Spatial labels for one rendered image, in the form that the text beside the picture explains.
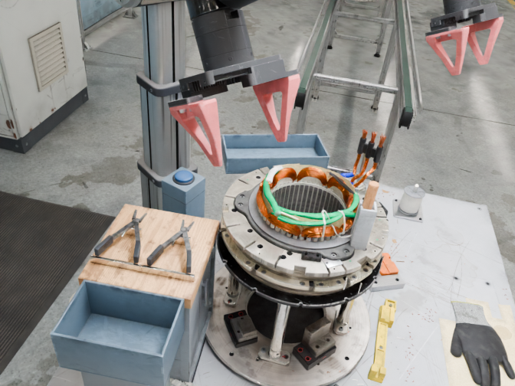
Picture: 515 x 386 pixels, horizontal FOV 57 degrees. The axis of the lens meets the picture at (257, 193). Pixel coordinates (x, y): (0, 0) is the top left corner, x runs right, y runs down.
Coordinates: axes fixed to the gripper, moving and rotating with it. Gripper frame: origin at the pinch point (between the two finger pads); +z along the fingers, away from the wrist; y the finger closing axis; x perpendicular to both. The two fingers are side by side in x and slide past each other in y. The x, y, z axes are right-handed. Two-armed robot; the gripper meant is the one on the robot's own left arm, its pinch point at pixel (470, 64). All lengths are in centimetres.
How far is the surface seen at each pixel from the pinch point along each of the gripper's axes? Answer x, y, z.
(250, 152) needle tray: 52, -13, 11
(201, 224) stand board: 33, -41, 17
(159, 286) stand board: 26, -56, 21
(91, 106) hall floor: 299, 38, -11
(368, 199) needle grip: 6.6, -24.7, 16.4
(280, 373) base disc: 27, -37, 51
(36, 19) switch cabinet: 250, 7, -65
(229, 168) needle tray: 48, -23, 12
